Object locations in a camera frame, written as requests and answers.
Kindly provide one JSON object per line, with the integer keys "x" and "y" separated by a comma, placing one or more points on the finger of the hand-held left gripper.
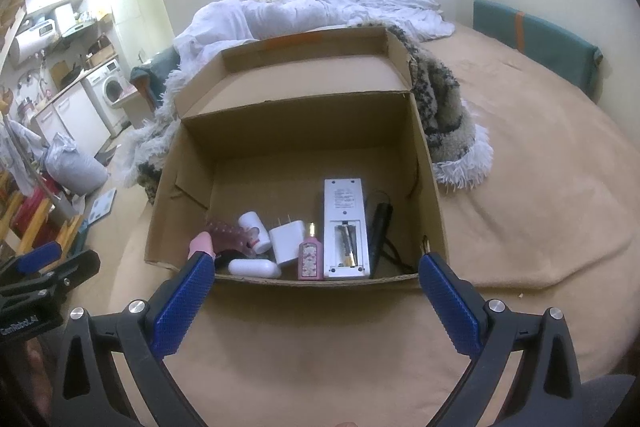
{"x": 35, "y": 259}
{"x": 70, "y": 272}

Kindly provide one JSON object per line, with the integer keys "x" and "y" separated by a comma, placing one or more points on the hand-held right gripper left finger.
{"x": 180, "y": 302}

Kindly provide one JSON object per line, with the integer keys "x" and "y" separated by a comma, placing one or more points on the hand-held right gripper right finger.
{"x": 450, "y": 307}

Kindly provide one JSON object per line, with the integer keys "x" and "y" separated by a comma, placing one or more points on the pink plastic clip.
{"x": 201, "y": 243}

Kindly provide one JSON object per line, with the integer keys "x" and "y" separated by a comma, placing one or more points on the white earbuds case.
{"x": 255, "y": 268}

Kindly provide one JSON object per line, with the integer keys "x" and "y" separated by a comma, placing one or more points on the pink hair claw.
{"x": 227, "y": 232}

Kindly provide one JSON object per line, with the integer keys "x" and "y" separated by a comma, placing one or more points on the white pill bottle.
{"x": 254, "y": 227}

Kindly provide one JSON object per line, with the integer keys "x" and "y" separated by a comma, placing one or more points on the white charger plug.
{"x": 287, "y": 242}

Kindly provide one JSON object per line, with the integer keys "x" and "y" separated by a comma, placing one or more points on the pink perfume bottle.
{"x": 310, "y": 259}

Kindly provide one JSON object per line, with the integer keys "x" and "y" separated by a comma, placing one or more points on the white remote control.
{"x": 342, "y": 202}

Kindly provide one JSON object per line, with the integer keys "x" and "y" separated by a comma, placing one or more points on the brown cardboard box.
{"x": 300, "y": 142}

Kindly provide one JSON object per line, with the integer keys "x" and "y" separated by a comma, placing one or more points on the yellow wooden chair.
{"x": 37, "y": 227}

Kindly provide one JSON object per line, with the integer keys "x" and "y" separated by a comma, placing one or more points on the bathroom scale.
{"x": 101, "y": 204}

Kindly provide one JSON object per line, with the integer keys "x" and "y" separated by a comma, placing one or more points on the white trash bag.
{"x": 75, "y": 169}

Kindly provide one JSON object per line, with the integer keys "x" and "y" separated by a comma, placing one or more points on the hanging white cloth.
{"x": 20, "y": 147}

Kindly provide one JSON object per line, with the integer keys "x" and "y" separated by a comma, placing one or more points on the white kitchen cabinet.
{"x": 75, "y": 117}

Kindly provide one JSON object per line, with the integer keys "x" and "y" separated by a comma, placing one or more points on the wooden bedside cabinet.
{"x": 132, "y": 107}

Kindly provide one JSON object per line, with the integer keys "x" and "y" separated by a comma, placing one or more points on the white washing machine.
{"x": 107, "y": 87}

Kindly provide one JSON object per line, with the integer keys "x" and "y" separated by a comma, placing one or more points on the white water heater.
{"x": 32, "y": 42}

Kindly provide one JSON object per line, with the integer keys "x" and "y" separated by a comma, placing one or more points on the teal cushion with orange stripe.
{"x": 540, "y": 42}

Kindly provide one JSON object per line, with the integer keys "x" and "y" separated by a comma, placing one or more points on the white duvet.
{"x": 350, "y": 7}

